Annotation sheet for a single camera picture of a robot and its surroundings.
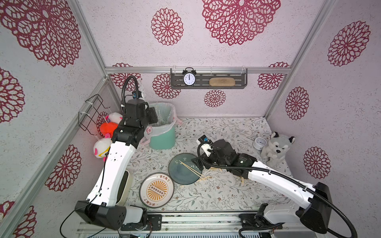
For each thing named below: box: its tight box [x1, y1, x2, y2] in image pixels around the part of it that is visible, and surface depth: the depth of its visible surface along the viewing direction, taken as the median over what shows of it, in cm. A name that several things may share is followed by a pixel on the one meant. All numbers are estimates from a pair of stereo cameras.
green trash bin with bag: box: [140, 102, 183, 150], surface depth 90 cm
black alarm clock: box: [182, 66, 197, 87], surface depth 92 cm
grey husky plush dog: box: [260, 131, 296, 168], surface depth 85 cm
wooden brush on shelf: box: [208, 77, 236, 87], surface depth 92 cm
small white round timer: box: [253, 136, 267, 151], surface depth 103 cm
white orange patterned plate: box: [138, 172, 175, 209], surface depth 85 cm
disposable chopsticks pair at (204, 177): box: [197, 173, 213, 182], surface depth 91 cm
